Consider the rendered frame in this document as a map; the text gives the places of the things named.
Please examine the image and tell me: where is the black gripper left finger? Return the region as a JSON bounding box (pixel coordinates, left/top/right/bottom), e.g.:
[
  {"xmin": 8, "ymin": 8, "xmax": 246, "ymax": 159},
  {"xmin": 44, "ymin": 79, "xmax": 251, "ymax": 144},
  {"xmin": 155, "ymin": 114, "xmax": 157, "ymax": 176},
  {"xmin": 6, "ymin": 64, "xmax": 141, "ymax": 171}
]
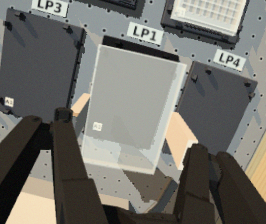
[{"xmin": 0, "ymin": 93, "xmax": 109, "ymax": 224}]

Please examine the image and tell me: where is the beige button panel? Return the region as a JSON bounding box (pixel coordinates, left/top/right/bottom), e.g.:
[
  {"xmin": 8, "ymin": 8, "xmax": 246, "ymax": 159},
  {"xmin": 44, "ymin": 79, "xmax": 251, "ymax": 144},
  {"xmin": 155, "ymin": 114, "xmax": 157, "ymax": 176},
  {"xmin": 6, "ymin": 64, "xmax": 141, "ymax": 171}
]
[{"xmin": 6, "ymin": 176, "xmax": 173, "ymax": 224}]

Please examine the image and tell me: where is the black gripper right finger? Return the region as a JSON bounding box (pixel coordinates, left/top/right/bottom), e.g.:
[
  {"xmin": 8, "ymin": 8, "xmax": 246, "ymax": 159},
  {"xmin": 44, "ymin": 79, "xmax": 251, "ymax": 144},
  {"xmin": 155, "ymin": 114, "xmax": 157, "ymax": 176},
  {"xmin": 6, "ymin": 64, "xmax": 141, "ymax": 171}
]
[{"xmin": 165, "ymin": 112, "xmax": 266, "ymax": 224}]

